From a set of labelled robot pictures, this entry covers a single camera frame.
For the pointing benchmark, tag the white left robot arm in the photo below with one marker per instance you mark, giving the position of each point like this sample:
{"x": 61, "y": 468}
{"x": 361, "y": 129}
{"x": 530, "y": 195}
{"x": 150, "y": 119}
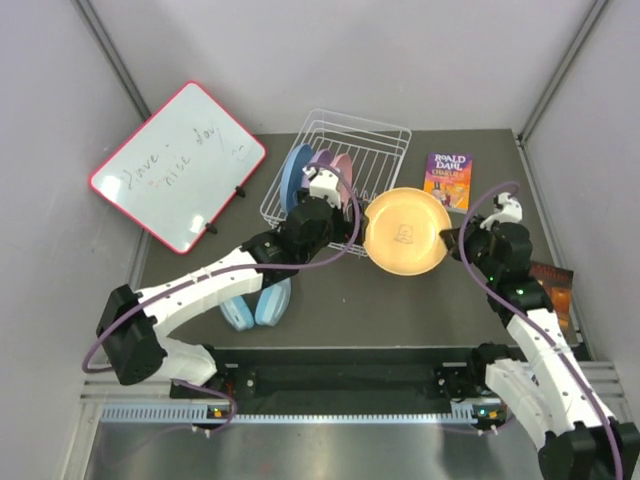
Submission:
{"x": 135, "y": 326}

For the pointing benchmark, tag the pink-framed whiteboard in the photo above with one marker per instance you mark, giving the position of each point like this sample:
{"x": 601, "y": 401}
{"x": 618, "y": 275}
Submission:
{"x": 179, "y": 170}

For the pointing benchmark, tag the yellow plate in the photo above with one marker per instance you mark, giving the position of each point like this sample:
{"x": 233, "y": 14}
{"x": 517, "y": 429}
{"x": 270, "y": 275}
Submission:
{"x": 402, "y": 234}

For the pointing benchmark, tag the blue plate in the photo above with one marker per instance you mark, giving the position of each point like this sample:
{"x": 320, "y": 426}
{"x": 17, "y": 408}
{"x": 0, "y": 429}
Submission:
{"x": 293, "y": 175}

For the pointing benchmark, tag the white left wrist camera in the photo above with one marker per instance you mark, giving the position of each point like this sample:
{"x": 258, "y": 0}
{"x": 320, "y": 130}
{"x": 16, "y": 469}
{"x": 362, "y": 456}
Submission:
{"x": 323, "y": 184}

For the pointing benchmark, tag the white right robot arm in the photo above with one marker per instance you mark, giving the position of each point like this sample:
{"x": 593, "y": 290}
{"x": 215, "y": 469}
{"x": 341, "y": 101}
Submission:
{"x": 575, "y": 434}

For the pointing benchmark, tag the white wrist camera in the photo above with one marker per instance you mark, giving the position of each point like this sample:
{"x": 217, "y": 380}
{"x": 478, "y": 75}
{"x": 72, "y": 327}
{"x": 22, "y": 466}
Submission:
{"x": 323, "y": 184}
{"x": 507, "y": 209}

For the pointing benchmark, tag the light blue headphones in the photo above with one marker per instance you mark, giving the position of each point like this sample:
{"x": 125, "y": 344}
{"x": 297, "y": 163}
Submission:
{"x": 271, "y": 306}

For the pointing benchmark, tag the white wire dish rack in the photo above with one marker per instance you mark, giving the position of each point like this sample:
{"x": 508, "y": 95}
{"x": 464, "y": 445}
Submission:
{"x": 334, "y": 170}

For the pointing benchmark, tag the dark orange book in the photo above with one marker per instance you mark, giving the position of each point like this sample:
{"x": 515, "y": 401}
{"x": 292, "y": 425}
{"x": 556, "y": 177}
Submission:
{"x": 558, "y": 284}

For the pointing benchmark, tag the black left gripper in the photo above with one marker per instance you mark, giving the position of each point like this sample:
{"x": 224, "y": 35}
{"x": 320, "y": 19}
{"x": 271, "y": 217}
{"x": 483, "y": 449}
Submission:
{"x": 345, "y": 229}

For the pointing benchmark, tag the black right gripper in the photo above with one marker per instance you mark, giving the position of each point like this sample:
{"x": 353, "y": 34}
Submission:
{"x": 472, "y": 229}

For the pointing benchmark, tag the pink plate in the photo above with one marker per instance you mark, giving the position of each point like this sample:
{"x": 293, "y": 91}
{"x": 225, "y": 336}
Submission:
{"x": 343, "y": 163}

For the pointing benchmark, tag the purple plate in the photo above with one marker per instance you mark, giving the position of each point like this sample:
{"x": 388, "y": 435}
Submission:
{"x": 322, "y": 157}

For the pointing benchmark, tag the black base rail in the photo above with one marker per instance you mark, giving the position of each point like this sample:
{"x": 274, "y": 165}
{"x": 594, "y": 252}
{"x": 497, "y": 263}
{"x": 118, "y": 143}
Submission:
{"x": 341, "y": 380}

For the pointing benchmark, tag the Roald Dahl book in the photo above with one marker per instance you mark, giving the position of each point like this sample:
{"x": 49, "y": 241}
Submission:
{"x": 448, "y": 178}

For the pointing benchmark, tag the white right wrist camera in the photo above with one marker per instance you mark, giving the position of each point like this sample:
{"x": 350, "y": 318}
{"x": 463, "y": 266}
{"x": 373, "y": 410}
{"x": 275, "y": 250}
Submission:
{"x": 507, "y": 209}

